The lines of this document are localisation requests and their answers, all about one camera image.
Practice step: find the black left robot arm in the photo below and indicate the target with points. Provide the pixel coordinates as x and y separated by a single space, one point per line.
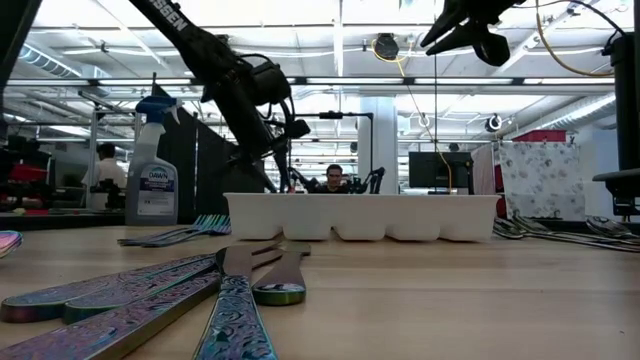
170 22

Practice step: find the black partition curtain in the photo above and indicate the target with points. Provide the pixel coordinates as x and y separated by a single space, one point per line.
210 175

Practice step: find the grey laptop desk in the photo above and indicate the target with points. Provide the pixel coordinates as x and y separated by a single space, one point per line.
620 176

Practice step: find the pale hanging cloth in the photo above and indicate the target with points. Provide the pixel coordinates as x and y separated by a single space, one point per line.
482 175

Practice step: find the black ceiling light rail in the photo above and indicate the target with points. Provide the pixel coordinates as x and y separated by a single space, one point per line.
409 80

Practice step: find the blue-capped spray bottle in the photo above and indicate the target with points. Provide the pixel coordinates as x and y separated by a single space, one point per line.
150 190

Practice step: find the silver ventilation duct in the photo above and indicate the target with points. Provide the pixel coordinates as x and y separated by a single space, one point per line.
575 112

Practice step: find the background black robot arm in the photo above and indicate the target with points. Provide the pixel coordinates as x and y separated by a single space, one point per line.
302 182
372 182

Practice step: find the white cutlery tray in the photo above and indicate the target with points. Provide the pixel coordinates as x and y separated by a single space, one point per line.
360 215

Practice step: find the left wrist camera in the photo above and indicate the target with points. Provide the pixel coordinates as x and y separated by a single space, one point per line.
297 129

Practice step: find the black background monitor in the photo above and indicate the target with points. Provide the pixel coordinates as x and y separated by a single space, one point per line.
435 170

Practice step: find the red storage bin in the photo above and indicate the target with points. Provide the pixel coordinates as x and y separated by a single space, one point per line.
540 136

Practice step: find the white pillar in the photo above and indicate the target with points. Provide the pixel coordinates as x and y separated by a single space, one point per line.
385 150

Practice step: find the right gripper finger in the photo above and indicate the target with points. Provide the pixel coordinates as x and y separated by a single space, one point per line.
460 40
450 22

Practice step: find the iridescent fork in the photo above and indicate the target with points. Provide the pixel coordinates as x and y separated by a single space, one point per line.
224 227
212 224
200 222

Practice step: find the floral patterned cloth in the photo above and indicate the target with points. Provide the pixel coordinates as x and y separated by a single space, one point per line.
542 180

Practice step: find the thin black pole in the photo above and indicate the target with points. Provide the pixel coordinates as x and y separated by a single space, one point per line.
435 100

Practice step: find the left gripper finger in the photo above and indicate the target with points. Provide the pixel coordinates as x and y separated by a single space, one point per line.
285 170
262 172

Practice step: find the iridescent spoon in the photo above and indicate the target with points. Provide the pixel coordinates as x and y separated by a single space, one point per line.
10 245

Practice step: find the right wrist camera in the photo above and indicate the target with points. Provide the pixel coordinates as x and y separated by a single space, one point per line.
492 50

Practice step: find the person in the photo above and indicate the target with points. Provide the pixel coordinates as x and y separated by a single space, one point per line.
334 177
107 172

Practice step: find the background black camera frame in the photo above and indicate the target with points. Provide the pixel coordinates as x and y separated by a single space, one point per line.
345 115

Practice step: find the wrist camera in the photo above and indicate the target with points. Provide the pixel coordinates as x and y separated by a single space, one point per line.
492 50
297 129

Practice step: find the dark metal spoon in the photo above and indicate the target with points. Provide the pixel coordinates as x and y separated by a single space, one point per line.
607 227
532 222
510 227

